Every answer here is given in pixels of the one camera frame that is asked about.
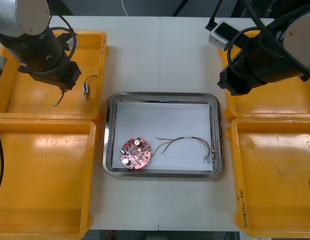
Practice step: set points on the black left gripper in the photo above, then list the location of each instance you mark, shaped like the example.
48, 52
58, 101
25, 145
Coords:
57, 77

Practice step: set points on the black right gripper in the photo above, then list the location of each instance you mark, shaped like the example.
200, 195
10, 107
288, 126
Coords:
236, 80

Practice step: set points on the small metal solenoid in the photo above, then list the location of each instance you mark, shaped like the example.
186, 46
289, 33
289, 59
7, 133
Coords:
85, 88

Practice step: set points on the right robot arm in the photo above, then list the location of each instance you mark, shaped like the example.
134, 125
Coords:
270, 62

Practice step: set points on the steel tray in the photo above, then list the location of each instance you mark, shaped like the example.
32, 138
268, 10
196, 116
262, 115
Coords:
164, 96

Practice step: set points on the black stand leg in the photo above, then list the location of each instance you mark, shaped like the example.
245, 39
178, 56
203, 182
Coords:
182, 7

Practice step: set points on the round red circuit board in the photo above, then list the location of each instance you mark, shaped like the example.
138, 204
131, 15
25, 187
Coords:
134, 160

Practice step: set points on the yellow-orange plastic bin with handwriting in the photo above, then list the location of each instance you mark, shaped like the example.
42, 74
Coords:
270, 175

